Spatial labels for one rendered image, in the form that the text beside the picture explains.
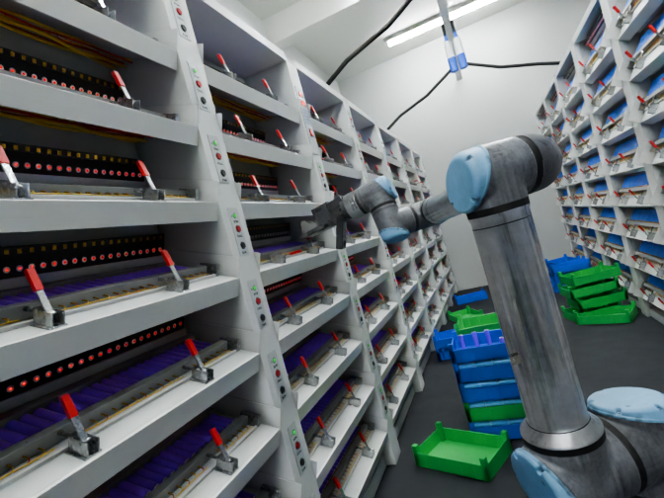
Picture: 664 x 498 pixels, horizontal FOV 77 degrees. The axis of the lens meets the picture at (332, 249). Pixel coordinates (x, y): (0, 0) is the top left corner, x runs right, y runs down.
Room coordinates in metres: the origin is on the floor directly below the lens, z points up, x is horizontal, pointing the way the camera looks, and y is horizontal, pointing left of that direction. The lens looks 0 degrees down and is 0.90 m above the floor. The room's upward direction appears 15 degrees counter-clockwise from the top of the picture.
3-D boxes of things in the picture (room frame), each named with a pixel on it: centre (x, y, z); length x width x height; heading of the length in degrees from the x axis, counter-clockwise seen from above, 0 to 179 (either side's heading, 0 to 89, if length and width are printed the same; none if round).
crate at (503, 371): (1.71, -0.52, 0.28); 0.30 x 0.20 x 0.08; 68
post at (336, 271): (1.74, 0.06, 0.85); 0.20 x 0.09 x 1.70; 69
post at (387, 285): (2.39, -0.20, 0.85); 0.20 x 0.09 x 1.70; 69
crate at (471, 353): (1.71, -0.52, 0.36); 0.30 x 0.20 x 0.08; 68
